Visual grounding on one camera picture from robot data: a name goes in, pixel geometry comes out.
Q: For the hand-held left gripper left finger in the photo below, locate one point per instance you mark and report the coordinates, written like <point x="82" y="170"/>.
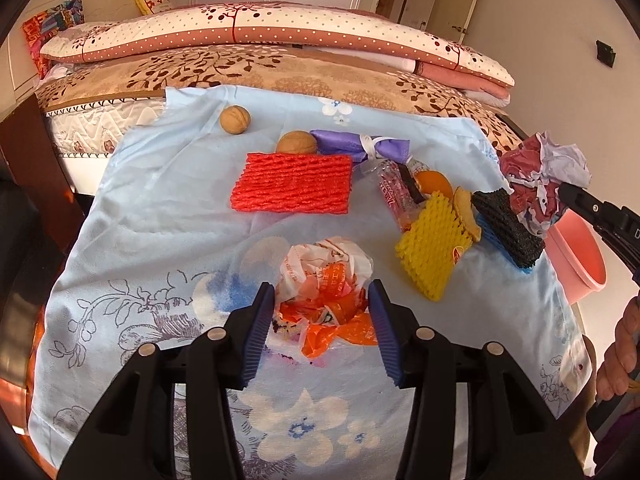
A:
<point x="256" y="340"/>

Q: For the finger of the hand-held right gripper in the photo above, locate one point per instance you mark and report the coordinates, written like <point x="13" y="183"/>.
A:
<point x="592" y="206"/>

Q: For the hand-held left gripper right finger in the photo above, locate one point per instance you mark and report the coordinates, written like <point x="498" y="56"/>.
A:
<point x="386" y="335"/>

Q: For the pink plastic bin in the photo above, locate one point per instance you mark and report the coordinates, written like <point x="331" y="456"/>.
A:
<point x="575" y="255"/>

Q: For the red white paper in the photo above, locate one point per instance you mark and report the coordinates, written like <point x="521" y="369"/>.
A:
<point x="535" y="175"/>

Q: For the orange white plastic bag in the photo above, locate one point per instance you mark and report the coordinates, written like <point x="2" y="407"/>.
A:
<point x="325" y="280"/>

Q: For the black foam fruit net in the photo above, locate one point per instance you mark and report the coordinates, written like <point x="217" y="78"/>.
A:
<point x="510" y="225"/>

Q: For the blue foam fruit net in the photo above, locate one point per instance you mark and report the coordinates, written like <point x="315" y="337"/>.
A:
<point x="486" y="227"/>

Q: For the clear red-printed snack wrapper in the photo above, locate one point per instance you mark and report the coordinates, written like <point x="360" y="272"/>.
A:
<point x="397" y="195"/>

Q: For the person's right hand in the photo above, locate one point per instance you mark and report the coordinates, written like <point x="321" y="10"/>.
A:
<point x="620" y="355"/>

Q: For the yellow foam fruit net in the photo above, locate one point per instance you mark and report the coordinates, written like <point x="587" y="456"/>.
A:
<point x="435" y="250"/>

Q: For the light blue floral cloth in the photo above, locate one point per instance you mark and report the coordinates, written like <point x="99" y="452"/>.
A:
<point x="165" y="220"/>

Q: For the red foam fruit net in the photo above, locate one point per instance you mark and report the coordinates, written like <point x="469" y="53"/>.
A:
<point x="292" y="182"/>

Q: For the folded pink blanket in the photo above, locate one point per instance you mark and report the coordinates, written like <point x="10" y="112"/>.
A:
<point x="465" y="85"/>

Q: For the purple cloth bag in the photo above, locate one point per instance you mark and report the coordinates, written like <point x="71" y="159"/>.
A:
<point x="340" y="142"/>

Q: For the walnut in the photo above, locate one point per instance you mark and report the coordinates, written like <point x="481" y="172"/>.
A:
<point x="296" y="142"/>
<point x="234" y="119"/>

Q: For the person's purple clothing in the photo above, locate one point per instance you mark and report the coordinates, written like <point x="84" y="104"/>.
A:
<point x="617" y="442"/>

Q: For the white quilted mattress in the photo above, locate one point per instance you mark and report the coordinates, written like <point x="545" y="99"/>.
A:
<point x="100" y="125"/>

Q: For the brown leaf-pattern blanket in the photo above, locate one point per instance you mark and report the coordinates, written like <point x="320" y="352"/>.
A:
<point x="150" y="70"/>

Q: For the dotted tree-print quilt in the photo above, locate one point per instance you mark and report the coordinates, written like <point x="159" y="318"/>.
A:
<point x="300" y="25"/>

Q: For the yellow floral cushion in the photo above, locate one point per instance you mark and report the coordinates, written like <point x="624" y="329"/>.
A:
<point x="152" y="2"/>

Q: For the colourful patterned pillow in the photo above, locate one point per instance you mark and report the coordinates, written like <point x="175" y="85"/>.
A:
<point x="50" y="25"/>

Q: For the black wall switch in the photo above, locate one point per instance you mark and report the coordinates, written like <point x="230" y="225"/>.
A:
<point x="605" y="52"/>

